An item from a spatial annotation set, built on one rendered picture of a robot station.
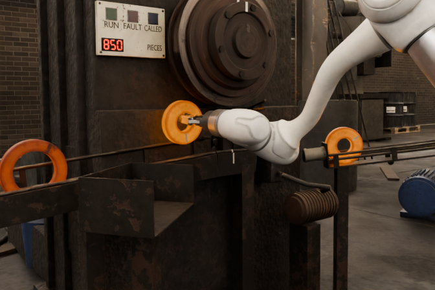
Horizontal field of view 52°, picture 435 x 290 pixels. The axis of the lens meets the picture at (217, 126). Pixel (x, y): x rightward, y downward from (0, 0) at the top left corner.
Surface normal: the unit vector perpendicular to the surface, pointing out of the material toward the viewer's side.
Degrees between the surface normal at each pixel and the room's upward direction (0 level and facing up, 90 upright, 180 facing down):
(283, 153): 132
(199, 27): 79
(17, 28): 90
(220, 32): 90
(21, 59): 90
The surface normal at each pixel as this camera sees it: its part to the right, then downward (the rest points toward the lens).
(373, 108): 0.51, 0.05
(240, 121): -0.61, -0.36
